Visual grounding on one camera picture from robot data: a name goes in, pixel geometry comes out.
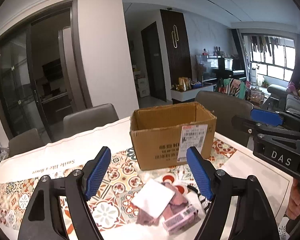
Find black piano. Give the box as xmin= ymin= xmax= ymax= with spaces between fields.
xmin=207 ymin=57 xmax=248 ymax=83

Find pink ribbed socks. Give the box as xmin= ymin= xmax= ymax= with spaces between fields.
xmin=136 ymin=181 xmax=199 ymax=235

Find white square packet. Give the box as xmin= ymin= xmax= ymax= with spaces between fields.
xmin=131 ymin=179 xmax=175 ymax=218

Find dark wooden door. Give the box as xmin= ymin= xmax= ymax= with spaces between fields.
xmin=141 ymin=21 xmax=167 ymax=101

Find person's right hand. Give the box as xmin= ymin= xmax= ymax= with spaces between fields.
xmin=287 ymin=179 xmax=300 ymax=220

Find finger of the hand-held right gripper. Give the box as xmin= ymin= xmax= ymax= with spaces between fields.
xmin=250 ymin=108 xmax=300 ymax=132
xmin=231 ymin=115 xmax=300 ymax=141

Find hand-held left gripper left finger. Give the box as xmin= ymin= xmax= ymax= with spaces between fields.
xmin=17 ymin=146 xmax=112 ymax=240

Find large grid window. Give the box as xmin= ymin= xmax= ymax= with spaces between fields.
xmin=249 ymin=35 xmax=296 ymax=82

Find brown cardboard box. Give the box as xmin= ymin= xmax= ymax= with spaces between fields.
xmin=129 ymin=102 xmax=217 ymax=171

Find stack of hallway boxes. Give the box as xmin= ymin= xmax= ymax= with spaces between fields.
xmin=132 ymin=64 xmax=151 ymax=98

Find grey sofa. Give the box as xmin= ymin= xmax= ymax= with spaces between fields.
xmin=267 ymin=82 xmax=300 ymax=117

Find dark wall panel with gold ornament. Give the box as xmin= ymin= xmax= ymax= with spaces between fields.
xmin=160 ymin=9 xmax=193 ymax=103

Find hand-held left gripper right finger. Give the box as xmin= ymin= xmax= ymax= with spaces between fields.
xmin=186 ymin=146 xmax=282 ymax=240

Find grey dining chair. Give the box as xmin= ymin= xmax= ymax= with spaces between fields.
xmin=8 ymin=128 xmax=46 ymax=158
xmin=194 ymin=91 xmax=254 ymax=147
xmin=63 ymin=103 xmax=120 ymax=137

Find dark framed glass sliding door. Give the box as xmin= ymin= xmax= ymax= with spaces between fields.
xmin=0 ymin=0 xmax=93 ymax=143

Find glass fish tank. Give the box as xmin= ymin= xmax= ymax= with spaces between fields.
xmin=195 ymin=54 xmax=219 ymax=83

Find colourful clothes on rack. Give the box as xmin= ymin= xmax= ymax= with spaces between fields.
xmin=216 ymin=78 xmax=248 ymax=101

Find white low cabinet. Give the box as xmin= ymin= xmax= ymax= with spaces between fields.
xmin=170 ymin=83 xmax=216 ymax=104

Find floral patterned tablecloth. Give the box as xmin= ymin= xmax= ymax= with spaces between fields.
xmin=0 ymin=116 xmax=294 ymax=240

